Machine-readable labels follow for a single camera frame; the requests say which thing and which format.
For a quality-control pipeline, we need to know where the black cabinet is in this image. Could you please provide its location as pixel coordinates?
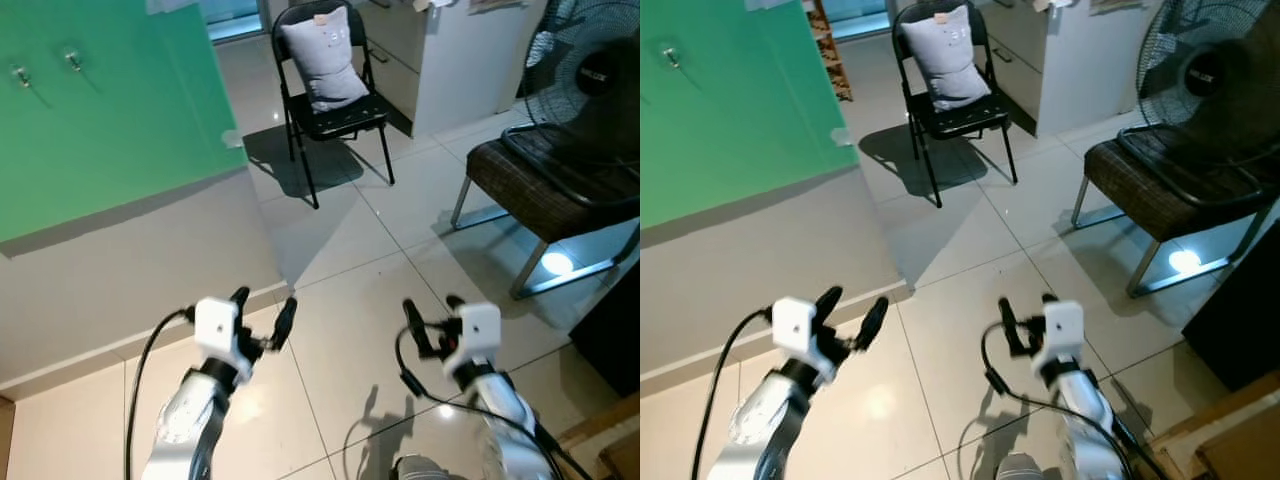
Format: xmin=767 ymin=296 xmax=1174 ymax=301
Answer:
xmin=1183 ymin=225 xmax=1280 ymax=391
xmin=570 ymin=262 xmax=641 ymax=396

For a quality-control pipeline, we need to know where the black pedestal fan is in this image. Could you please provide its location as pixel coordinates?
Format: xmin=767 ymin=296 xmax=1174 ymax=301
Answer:
xmin=1115 ymin=0 xmax=1280 ymax=206
xmin=500 ymin=0 xmax=641 ymax=208

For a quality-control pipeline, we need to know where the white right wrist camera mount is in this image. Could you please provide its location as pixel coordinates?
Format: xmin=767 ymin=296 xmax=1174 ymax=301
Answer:
xmin=1030 ymin=300 xmax=1086 ymax=376
xmin=440 ymin=303 xmax=503 ymax=376

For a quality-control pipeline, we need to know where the patterned brown rug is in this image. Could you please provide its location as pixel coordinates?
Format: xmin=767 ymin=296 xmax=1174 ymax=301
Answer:
xmin=808 ymin=0 xmax=854 ymax=103

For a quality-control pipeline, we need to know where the brown woven metal-legged bench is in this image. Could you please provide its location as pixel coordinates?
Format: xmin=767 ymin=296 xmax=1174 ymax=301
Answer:
xmin=1072 ymin=138 xmax=1280 ymax=298
xmin=450 ymin=128 xmax=641 ymax=301

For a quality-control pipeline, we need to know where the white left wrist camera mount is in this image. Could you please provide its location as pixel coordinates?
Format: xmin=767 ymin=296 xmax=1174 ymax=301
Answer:
xmin=770 ymin=297 xmax=836 ymax=386
xmin=193 ymin=297 xmax=256 ymax=389

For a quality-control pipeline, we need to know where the brown open carton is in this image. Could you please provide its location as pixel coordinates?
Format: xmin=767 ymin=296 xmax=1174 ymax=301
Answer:
xmin=1148 ymin=372 xmax=1280 ymax=480
xmin=555 ymin=393 xmax=641 ymax=480

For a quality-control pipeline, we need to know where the black folding chair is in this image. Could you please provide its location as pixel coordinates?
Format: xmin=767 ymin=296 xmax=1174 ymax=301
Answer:
xmin=893 ymin=0 xmax=1019 ymax=208
xmin=272 ymin=0 xmax=396 ymax=209

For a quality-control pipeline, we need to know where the white cabinet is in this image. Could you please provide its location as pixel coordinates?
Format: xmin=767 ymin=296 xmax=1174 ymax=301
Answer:
xmin=985 ymin=0 xmax=1166 ymax=138
xmin=365 ymin=0 xmax=549 ymax=138

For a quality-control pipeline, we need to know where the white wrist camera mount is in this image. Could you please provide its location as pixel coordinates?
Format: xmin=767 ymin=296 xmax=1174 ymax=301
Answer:
xmin=440 ymin=303 xmax=503 ymax=376
xmin=193 ymin=297 xmax=256 ymax=389
xmin=770 ymin=297 xmax=836 ymax=386
xmin=1030 ymin=300 xmax=1086 ymax=376

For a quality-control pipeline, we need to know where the green wall sheet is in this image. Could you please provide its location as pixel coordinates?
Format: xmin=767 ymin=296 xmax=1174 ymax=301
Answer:
xmin=640 ymin=0 xmax=858 ymax=231
xmin=0 ymin=0 xmax=247 ymax=245

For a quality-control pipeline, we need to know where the grey right robot leg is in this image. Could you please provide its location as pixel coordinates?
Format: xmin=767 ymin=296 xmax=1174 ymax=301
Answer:
xmin=390 ymin=455 xmax=451 ymax=480
xmin=995 ymin=452 xmax=1051 ymax=480

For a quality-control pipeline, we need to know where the grey pillow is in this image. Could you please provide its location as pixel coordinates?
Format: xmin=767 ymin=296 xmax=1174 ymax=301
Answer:
xmin=900 ymin=5 xmax=991 ymax=109
xmin=280 ymin=8 xmax=369 ymax=111

